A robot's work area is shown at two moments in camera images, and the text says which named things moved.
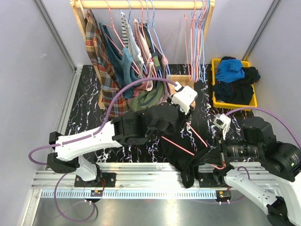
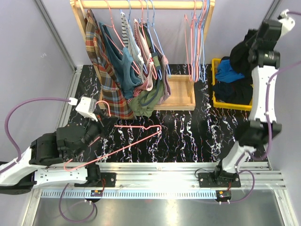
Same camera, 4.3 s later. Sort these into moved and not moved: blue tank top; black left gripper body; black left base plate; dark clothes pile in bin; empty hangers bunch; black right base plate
Moved: black left gripper body
Not moved: blue tank top; black left base plate; dark clothes pile in bin; black right base plate; empty hangers bunch
